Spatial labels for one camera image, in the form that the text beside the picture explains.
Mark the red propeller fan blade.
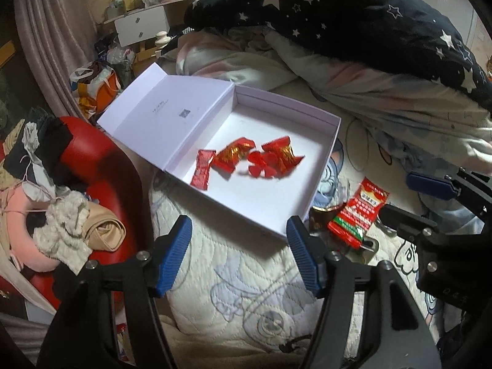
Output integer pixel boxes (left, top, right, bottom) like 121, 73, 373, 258
247, 151, 279, 178

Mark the dark brown snack wrapper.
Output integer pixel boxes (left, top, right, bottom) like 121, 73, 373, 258
308, 202, 345, 232

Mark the large red spicy snack bag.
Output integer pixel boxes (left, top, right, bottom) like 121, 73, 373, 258
327, 177, 389, 250

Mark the white quilted cartoon bedspread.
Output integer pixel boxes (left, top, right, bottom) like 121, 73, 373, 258
148, 78, 443, 358

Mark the orange white shopping bag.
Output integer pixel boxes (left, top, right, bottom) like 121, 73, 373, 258
69, 61, 121, 119

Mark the white drawer cabinet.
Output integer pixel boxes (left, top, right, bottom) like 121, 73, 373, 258
114, 6, 170, 47

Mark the red leather chair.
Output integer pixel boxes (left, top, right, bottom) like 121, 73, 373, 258
0, 115, 145, 312

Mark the pile of clothes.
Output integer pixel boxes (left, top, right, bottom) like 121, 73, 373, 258
1, 108, 126, 273

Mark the red pyramid candy packet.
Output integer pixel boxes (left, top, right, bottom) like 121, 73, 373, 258
212, 137, 256, 173

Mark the white open gift box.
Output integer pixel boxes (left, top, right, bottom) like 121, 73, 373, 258
97, 64, 341, 237

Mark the mauve curtain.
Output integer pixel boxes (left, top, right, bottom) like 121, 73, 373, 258
13, 0, 97, 117

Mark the black star-pattern blanket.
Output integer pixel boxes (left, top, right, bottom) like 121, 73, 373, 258
184, 0, 491, 110

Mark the small red sachet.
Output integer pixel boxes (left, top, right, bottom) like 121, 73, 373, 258
190, 149, 216, 191

